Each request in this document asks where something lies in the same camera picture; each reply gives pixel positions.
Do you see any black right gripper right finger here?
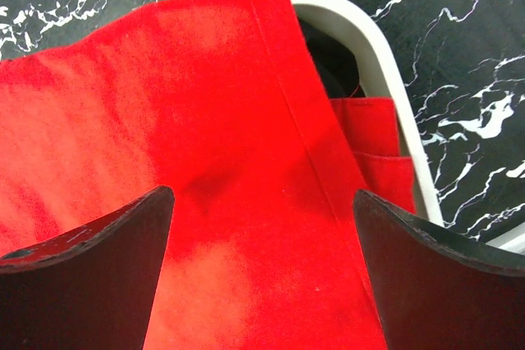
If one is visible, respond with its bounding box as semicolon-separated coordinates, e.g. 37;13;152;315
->
354;190;524;349

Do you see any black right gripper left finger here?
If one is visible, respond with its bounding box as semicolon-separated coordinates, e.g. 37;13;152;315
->
1;186;175;349

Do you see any red garment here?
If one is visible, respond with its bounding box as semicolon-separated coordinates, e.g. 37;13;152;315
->
1;0;413;349

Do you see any white plastic basin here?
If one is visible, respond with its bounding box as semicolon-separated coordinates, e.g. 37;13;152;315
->
285;0;446;228

